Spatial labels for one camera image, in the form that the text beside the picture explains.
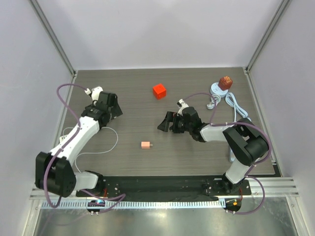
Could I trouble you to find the pink plug adapter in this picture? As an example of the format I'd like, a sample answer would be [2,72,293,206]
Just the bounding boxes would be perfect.
[141,141,153,149]

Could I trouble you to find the orange-red cube socket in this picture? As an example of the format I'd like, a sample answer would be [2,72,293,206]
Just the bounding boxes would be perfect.
[153,84,167,100]

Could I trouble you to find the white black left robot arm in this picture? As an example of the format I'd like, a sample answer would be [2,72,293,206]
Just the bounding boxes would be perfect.
[35,90,123,197]

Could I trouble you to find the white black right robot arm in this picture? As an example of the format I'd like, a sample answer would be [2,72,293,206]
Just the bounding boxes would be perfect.
[157,107,271,195]

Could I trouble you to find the round light blue socket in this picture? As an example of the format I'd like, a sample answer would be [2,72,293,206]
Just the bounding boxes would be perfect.
[210,82,228,98]

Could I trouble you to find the white power strip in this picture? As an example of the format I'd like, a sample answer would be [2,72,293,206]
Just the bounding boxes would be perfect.
[59,135,67,143]

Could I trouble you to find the dark red cube adapter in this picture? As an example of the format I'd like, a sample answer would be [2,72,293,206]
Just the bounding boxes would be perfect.
[218,76,233,90]

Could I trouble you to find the light blue power strip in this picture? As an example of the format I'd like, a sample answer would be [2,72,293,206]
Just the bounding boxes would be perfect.
[229,149,236,163]

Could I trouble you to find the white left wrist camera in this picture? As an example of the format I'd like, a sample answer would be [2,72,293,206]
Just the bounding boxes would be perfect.
[85,86,103,101]

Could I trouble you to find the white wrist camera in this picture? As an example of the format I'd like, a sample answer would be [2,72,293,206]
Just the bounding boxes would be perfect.
[177,99,189,116]
[85,86,103,101]

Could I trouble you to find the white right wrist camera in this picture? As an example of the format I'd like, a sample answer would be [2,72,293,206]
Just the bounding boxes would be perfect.
[177,99,189,116]

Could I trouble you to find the small white plug cable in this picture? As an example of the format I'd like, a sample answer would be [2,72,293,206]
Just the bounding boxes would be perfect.
[206,94,221,110]

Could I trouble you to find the thin white charging cable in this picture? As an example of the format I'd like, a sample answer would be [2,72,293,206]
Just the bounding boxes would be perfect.
[59,127,119,174]

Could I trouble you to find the light blue power cable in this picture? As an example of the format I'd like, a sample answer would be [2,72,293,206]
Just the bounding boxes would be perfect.
[225,92,252,122]

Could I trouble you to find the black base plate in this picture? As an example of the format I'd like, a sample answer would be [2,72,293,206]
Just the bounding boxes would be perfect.
[75,175,252,200]

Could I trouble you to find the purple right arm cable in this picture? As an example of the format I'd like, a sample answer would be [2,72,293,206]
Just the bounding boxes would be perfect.
[183,92,273,216]

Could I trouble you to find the white slotted cable duct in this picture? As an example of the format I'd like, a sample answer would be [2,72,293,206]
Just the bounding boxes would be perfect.
[40,200,226,210]

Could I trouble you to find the aluminium frame post left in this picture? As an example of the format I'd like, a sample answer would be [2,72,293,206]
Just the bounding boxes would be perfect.
[29,0,76,77]

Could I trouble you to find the aluminium frame post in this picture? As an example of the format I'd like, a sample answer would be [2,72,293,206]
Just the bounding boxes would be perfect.
[29,0,76,77]
[246,0,292,73]

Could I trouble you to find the aluminium rail front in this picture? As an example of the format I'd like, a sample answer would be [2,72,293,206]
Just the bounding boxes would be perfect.
[29,177,299,200]

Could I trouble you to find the aluminium frame post right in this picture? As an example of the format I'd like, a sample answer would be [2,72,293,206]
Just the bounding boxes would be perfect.
[246,0,292,73]

